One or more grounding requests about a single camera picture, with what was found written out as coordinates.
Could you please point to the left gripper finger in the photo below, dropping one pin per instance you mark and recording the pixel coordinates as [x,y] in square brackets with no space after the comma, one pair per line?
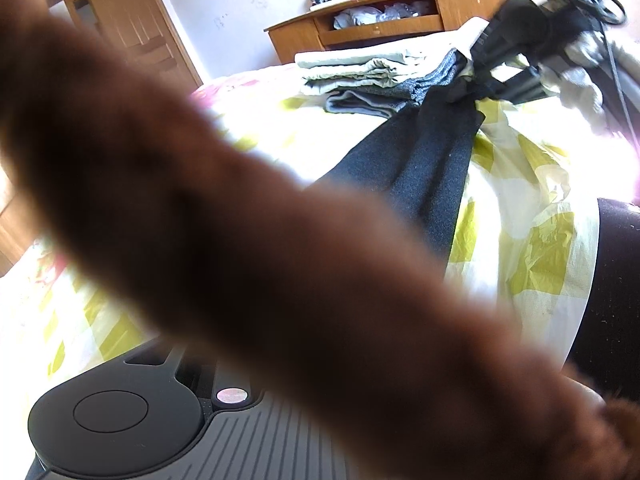
[135,413]

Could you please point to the black pants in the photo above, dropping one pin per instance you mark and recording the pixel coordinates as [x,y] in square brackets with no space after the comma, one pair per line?
[418,160]

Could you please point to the folded light green cloth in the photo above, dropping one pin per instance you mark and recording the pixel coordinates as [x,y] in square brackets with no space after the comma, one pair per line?
[386,65]

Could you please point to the folded grey cloth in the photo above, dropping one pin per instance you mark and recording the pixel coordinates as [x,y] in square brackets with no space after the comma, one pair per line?
[387,102]

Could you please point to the colourful checkered bed quilt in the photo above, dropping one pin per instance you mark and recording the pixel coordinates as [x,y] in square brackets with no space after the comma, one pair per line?
[297,282]

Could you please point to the person's black clothed leg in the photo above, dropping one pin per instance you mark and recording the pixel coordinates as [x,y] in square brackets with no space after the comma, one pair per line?
[606,348]

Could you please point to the wooden door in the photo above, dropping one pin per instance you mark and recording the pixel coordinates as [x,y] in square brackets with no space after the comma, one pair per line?
[143,31]

